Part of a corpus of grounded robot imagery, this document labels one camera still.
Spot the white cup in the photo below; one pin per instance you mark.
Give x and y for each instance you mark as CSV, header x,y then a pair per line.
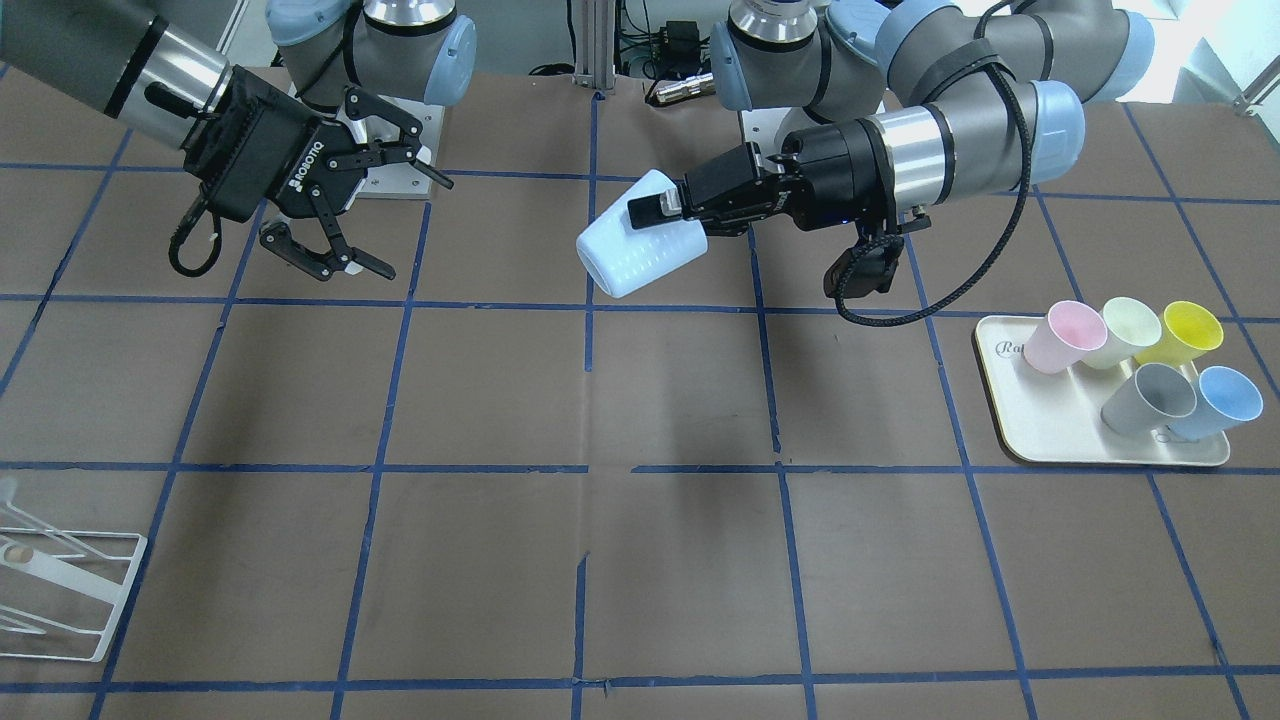
x,y
1132,327

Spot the pink cup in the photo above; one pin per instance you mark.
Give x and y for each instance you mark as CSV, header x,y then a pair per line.
x,y
1069,331

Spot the aluminium frame post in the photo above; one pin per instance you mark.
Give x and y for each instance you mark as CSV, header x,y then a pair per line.
x,y
594,36

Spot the light blue ikea cup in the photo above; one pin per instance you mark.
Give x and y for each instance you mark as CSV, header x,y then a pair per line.
x,y
621,258

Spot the yellow cup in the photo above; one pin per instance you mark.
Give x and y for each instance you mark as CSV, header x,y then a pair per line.
x,y
1188,331

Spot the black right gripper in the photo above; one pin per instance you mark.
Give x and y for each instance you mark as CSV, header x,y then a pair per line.
x,y
308,183

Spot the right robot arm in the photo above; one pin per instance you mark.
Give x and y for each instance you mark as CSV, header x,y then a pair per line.
x,y
133,65

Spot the grey cup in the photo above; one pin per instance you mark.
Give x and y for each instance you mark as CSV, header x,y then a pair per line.
x,y
1154,395

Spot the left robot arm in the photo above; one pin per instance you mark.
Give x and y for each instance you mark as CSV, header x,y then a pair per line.
x,y
909,105

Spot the white wire cup rack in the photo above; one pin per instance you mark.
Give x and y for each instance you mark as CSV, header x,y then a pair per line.
x,y
64,591

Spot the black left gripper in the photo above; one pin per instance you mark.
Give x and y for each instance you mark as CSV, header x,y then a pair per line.
x,y
832,167

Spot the cream plastic tray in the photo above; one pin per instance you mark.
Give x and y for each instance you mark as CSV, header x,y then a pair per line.
x,y
1056,419

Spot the blue cup on tray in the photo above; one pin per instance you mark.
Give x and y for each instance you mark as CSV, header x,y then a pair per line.
x,y
1226,399

